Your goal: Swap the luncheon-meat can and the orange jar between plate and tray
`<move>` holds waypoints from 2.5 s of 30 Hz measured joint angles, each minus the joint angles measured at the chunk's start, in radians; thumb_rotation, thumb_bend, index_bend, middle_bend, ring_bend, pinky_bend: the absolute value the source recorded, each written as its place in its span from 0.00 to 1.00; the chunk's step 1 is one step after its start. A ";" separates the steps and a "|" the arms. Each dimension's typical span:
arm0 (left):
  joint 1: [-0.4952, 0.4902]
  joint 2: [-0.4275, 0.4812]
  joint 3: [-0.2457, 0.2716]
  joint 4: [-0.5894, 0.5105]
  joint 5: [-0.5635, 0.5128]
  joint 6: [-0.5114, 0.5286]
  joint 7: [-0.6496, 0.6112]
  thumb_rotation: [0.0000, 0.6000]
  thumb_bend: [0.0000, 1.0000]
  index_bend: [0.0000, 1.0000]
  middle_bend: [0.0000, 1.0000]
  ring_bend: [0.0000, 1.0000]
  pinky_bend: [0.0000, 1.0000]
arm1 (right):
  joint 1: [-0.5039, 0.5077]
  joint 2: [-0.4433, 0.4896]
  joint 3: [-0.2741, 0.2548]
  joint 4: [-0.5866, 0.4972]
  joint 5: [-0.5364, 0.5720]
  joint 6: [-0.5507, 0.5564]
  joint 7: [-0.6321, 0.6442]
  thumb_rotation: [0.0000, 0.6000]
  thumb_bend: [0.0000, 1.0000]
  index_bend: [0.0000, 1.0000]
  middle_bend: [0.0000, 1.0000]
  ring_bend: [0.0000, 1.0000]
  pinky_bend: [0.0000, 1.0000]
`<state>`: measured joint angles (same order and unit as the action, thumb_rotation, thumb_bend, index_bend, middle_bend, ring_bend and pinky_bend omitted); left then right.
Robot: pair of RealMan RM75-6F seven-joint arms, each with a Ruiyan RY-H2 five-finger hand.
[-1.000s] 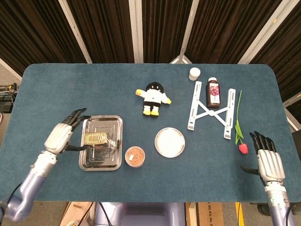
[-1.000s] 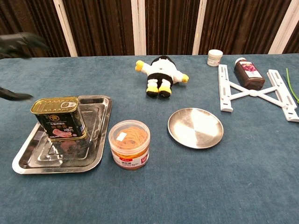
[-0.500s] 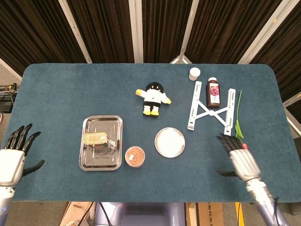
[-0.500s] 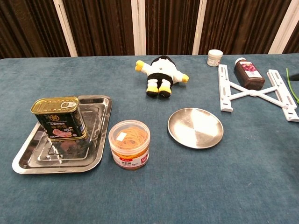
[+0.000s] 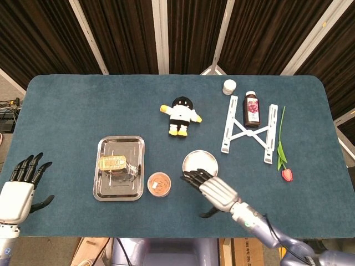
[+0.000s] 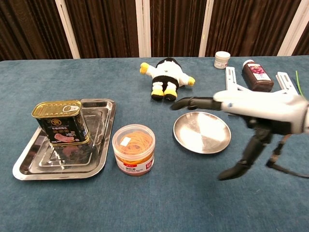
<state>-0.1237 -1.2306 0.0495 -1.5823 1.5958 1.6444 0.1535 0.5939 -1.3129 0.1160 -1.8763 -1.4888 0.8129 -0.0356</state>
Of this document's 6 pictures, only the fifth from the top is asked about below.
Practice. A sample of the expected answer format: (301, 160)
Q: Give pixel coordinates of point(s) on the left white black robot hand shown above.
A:
(15, 199)

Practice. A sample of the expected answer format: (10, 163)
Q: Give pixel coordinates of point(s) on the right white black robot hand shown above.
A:
(219, 192)

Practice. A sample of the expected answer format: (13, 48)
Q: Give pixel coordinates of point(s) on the clear plastic snack jar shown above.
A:
(159, 184)

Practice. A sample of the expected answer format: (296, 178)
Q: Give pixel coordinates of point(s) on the black metal luncheon meat can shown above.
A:
(112, 163)

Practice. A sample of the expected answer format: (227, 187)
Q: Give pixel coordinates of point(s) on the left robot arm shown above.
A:
(7, 243)

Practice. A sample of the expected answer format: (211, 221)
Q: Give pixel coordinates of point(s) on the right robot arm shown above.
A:
(258, 224)

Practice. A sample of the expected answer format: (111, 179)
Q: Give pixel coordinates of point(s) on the round stainless steel plate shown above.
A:
(199, 160)

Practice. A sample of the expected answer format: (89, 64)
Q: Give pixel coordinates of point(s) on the brown cardboard box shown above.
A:
(247, 252)

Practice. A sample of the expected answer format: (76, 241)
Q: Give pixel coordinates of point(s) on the white folding laptop stand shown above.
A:
(249, 133)

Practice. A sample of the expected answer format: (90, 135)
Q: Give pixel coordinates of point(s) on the grey purple robot torso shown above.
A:
(166, 252)

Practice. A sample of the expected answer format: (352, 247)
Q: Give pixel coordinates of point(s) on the black white plush doll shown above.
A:
(181, 115)

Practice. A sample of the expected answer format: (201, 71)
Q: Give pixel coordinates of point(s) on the dark red juice bottle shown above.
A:
(251, 110)

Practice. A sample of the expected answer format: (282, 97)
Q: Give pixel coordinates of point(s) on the light wooden crate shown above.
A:
(91, 249)

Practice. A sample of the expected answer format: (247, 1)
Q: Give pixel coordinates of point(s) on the rectangular stainless steel tray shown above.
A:
(119, 191)

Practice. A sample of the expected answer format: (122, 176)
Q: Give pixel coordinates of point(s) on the small white jar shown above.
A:
(229, 86)

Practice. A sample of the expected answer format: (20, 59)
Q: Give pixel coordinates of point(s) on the blue table cloth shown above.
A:
(83, 110)

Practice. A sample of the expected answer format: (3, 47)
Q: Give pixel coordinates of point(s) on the dark brown pleated curtain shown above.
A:
(130, 33)

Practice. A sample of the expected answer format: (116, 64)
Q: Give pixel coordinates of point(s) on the white frame post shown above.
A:
(161, 36)
(88, 36)
(313, 36)
(223, 36)
(345, 117)

